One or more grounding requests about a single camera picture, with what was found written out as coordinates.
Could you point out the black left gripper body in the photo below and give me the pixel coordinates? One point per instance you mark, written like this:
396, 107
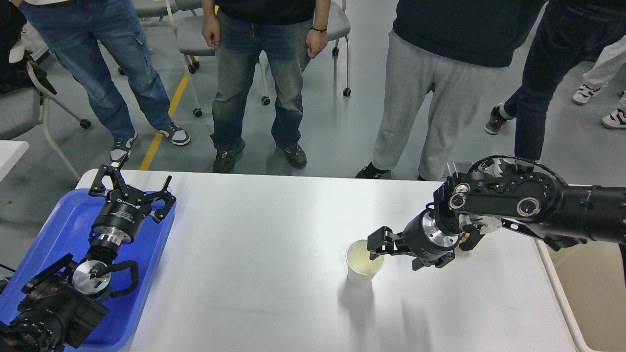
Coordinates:
121, 217

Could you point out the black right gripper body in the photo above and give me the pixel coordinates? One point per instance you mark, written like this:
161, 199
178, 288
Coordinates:
423, 239

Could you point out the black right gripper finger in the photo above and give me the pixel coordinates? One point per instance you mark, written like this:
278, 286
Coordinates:
384, 242

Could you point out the white paper cup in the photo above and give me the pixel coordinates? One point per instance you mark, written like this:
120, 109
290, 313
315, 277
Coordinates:
360, 268

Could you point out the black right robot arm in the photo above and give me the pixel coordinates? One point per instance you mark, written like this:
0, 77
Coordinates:
536, 203

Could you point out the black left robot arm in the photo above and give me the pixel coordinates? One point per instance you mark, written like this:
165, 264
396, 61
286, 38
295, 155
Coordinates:
85, 280

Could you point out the blue plastic tray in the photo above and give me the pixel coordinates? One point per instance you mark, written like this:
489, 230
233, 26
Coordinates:
66, 231

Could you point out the white side table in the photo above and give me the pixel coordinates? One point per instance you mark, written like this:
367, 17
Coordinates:
10, 152

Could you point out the grey chair at left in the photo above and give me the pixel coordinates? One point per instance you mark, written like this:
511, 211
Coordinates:
22, 109

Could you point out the person in blue jeans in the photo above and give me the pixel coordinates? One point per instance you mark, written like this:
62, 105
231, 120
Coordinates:
75, 30

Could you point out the grey chair behind left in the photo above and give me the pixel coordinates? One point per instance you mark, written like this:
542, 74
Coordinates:
156, 13

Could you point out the beige plastic bin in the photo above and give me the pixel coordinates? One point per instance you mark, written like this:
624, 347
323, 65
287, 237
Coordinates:
589, 284

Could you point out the person in grey sweatpants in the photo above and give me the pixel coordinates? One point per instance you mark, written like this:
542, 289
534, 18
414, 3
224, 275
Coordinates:
456, 50

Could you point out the person in dark trousers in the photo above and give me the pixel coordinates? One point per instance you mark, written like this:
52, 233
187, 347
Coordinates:
569, 30

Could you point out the person in white sneakers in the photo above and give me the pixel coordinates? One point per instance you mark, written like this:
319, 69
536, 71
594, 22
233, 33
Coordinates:
611, 59

